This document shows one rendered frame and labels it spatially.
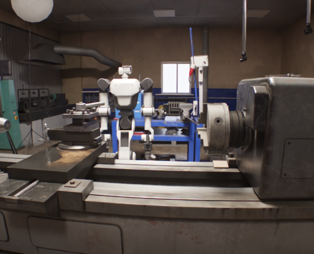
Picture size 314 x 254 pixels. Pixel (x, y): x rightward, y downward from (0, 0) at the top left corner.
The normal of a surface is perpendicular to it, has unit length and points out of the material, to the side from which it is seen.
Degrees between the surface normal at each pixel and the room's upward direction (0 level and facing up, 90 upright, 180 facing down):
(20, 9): 129
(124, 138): 80
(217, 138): 98
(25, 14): 136
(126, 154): 66
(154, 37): 90
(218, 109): 36
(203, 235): 90
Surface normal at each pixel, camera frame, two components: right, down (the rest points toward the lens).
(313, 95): -0.10, 0.18
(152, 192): 0.00, -0.98
